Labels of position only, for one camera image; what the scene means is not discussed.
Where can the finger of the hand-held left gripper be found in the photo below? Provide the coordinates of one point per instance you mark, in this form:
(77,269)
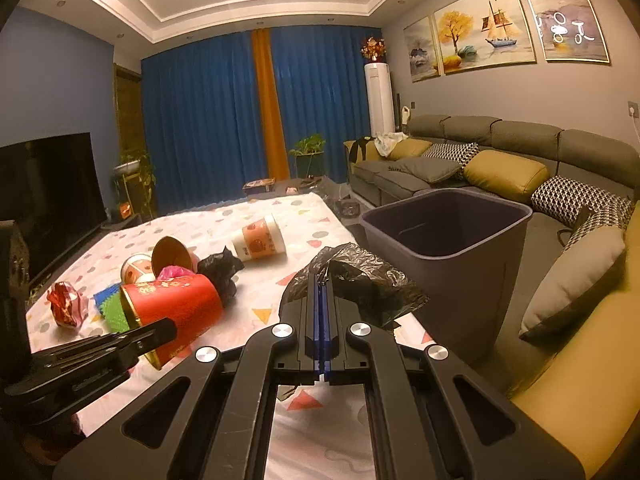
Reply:
(130,337)

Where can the wide sailboat painting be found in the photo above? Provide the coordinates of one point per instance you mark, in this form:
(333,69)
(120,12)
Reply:
(480,30)

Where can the brown paper bowl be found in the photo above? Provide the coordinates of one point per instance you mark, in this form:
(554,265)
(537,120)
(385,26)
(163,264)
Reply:
(170,255)

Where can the red flower decoration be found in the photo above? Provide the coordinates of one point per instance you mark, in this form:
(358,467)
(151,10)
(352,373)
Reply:
(374,50)

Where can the purple mountain painting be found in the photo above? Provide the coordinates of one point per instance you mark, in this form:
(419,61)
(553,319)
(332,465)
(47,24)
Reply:
(570,15)

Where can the white red paper cup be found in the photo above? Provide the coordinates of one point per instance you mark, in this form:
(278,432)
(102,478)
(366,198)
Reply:
(137,267)

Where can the grey trash bin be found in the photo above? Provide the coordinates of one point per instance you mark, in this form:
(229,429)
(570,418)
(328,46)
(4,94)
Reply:
(450,285)

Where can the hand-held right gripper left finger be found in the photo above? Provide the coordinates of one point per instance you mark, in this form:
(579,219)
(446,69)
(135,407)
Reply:
(310,320)

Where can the small orange lamp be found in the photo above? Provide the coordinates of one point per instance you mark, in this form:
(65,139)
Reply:
(123,211)

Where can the printed flat box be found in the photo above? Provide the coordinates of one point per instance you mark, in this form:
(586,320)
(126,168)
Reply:
(259,186)

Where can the pink plastic wrapper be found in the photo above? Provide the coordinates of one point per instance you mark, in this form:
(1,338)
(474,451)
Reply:
(175,273)

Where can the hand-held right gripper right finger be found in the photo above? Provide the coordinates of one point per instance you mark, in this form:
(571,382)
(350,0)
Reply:
(326,330)

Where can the green scouring pad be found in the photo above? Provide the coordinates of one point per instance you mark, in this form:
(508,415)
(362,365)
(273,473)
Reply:
(117,315)

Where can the potted plant dark pot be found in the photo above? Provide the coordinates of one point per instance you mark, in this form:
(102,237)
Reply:
(309,152)

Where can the dark garment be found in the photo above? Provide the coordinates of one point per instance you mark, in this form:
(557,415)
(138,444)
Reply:
(362,150)

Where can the small yellow cushion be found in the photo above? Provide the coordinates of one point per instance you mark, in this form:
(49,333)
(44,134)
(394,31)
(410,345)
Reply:
(410,149)

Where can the white printed blanket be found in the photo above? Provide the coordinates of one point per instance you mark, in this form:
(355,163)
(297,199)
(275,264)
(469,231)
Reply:
(310,220)

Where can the large yellow cushion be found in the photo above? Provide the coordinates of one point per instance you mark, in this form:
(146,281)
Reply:
(505,175)

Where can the light grey pillow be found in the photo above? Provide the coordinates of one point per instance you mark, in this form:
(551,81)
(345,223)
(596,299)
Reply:
(575,280)

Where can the orange curtain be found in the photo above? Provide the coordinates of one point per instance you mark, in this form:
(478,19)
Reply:
(270,110)

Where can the black television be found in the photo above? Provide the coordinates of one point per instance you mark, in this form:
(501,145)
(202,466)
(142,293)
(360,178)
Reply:
(50,200)

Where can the red paper bucket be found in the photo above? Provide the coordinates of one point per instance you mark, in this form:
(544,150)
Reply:
(175,305)

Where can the small black plastic bag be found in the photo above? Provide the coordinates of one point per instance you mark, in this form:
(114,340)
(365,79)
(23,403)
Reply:
(220,270)

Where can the blue scouring pad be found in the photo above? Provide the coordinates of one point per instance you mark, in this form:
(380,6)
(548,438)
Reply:
(102,297)

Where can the potted plant on stand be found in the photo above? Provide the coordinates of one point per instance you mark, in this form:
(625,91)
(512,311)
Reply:
(135,170)

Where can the white orange paper cup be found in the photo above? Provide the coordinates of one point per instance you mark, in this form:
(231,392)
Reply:
(260,242)

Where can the blue curtain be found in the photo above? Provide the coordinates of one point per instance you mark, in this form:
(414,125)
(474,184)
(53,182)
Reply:
(325,90)
(200,125)

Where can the black white patterned cushion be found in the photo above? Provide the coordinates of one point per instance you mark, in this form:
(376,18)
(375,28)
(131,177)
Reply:
(452,152)
(575,200)
(600,227)

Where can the large black plastic bag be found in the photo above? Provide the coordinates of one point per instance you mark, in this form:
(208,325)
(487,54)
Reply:
(360,280)

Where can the grey sofa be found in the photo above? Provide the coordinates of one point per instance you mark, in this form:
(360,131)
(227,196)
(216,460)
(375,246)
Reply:
(520,135)

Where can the white standing air conditioner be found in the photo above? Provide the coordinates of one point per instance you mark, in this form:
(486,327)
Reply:
(379,100)

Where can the white cloth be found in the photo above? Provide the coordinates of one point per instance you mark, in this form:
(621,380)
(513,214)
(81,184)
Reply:
(392,142)

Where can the small landscape painting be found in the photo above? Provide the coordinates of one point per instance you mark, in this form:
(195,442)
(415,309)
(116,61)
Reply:
(422,52)

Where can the red foil wrapper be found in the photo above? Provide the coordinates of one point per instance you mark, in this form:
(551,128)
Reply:
(65,305)

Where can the white wall socket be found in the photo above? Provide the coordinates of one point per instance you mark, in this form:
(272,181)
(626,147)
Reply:
(634,108)

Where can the dark grey cushion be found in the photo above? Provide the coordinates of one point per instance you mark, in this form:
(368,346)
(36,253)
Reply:
(425,169)

